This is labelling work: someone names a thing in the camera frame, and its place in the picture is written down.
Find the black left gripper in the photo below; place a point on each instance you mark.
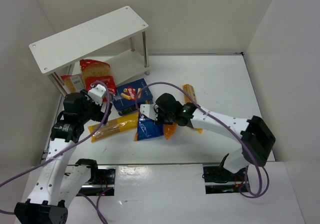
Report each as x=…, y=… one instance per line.
x=100, y=111

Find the yellow spaghetti packet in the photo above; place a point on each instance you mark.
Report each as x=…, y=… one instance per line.
x=114, y=126
x=189, y=89

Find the red fusilli pasta bag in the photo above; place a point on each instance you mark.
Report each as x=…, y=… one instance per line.
x=94, y=70

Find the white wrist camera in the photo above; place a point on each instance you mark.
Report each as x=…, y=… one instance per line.
x=97, y=94
x=149, y=111

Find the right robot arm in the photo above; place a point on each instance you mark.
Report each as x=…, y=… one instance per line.
x=255, y=138

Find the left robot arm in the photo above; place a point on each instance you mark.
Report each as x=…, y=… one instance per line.
x=51, y=196

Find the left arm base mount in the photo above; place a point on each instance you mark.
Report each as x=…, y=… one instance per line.
x=104, y=179

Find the red pasta bag with label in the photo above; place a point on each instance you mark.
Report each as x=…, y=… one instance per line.
x=74, y=83

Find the blue and orange pasta bag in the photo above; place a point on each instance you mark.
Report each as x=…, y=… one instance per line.
x=148, y=129

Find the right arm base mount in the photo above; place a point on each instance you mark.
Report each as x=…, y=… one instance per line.
x=220, y=181

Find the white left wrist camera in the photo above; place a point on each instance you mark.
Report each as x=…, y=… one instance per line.
x=97, y=94

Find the blue Barilla rigatoni box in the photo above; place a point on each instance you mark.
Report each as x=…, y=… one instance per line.
x=126, y=95

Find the white two-tier shelf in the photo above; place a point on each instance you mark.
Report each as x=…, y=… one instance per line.
x=67, y=47

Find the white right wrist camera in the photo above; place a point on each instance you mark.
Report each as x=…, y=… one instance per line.
x=149, y=111

